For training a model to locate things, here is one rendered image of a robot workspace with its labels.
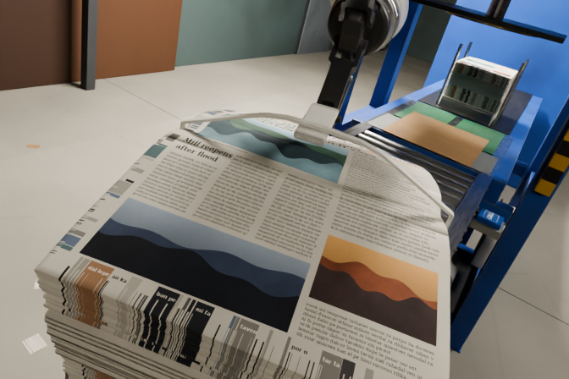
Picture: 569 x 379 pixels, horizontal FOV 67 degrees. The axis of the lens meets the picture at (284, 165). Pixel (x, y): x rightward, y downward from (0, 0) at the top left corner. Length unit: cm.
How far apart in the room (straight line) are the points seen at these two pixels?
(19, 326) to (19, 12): 238
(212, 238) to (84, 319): 11
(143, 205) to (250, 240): 9
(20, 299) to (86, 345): 157
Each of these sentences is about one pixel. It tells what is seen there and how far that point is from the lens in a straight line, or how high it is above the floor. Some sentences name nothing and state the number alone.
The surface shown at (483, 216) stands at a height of 73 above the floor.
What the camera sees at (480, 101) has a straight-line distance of 248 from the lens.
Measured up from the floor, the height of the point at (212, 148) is 118.
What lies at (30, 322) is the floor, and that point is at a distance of 186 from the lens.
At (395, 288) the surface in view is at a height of 116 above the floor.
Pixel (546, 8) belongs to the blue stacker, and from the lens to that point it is 401.
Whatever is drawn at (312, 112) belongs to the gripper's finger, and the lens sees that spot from 45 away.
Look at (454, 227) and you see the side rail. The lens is 129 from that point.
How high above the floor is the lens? 137
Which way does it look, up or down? 26 degrees down
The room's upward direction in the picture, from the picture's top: 15 degrees clockwise
